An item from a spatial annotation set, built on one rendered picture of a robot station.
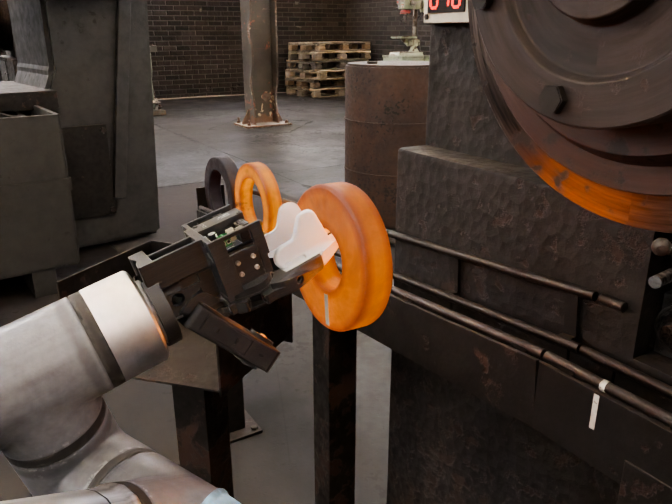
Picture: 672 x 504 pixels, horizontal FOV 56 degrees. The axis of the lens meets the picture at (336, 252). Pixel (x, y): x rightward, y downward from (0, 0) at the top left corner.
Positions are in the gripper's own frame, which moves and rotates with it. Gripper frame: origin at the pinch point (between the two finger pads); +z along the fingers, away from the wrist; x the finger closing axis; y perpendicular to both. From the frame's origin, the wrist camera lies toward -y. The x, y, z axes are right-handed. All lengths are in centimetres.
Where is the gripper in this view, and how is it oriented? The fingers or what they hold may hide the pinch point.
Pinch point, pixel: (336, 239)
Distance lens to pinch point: 65.9
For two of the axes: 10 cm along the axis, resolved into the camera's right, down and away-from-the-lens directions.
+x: -5.3, -2.7, 8.1
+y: -2.4, -8.6, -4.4
